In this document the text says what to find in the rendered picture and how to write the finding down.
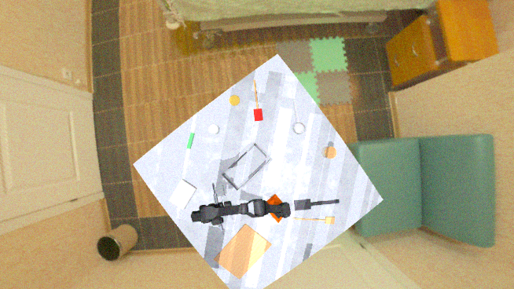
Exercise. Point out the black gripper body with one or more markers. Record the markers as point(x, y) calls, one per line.
point(228, 203)

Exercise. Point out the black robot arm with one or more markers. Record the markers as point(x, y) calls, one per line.
point(212, 214)

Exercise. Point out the red spatula with wooden handle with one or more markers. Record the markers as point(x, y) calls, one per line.
point(257, 112)

